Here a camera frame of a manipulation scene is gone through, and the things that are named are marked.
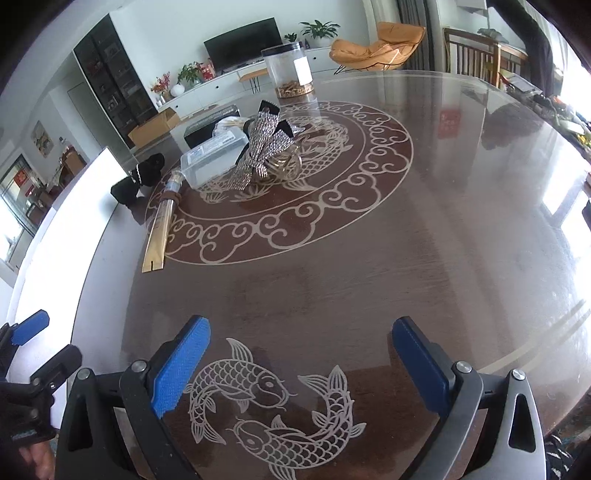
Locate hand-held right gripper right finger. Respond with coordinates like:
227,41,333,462
392,316,548,480

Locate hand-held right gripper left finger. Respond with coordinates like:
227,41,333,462
55,316,211,480

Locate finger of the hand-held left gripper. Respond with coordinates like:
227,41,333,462
0,310,51,352
28,344,84,395

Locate black printed box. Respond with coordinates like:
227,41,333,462
183,104,242,149

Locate person's left hand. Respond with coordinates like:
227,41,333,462
19,438,56,480

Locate white panel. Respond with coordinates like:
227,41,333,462
0,147,129,398

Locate small black pouch with pearls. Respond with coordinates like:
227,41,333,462
110,154,166,206

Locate silver perfume bottle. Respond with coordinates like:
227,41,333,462
165,168,186,196

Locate clear plastic box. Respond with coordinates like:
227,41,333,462
179,128,251,190

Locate cardboard box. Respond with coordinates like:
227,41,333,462
127,108,182,149

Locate glittery bow hair clip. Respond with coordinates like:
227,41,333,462
228,99,297,191

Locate black display cabinet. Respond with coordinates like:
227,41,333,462
73,13,158,149

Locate red flower bouquet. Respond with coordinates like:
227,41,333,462
150,71,172,101

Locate white tv cabinet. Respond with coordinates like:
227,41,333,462
157,45,343,118

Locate leafy potted plant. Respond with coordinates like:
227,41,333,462
177,62,205,88

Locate orange bench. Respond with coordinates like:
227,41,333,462
239,68,269,94

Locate wooden chair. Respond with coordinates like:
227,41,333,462
442,27,503,89

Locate clear plastic jar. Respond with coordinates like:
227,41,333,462
261,41,317,100

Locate orange lounge chair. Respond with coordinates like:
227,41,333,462
329,21,426,73

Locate black television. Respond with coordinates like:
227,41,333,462
204,17,284,75

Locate grey curtain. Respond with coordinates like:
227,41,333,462
396,0,445,72

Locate large green potted plant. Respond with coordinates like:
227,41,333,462
299,19,341,48

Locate framed wall picture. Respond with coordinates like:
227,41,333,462
30,120,55,158

